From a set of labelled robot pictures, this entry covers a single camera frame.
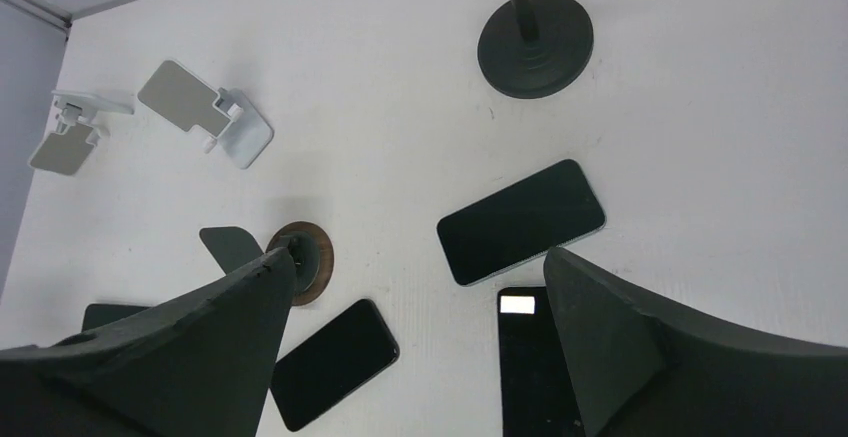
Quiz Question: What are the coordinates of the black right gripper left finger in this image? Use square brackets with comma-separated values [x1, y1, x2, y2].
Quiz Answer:
[1, 249, 295, 436]

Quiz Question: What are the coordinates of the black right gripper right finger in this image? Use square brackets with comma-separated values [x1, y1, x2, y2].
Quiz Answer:
[543, 247, 847, 436]

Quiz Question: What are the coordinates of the black phone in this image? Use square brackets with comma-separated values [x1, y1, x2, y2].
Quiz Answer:
[497, 287, 585, 436]
[270, 299, 400, 432]
[436, 159, 606, 286]

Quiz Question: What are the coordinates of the wooden base phone stand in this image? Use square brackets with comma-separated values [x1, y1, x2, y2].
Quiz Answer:
[199, 221, 335, 308]

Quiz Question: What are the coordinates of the white folding phone stand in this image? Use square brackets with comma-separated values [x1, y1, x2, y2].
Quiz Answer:
[137, 60, 274, 170]

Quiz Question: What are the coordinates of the black tall clamp stand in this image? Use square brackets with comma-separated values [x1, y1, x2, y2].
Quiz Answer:
[477, 0, 594, 99]

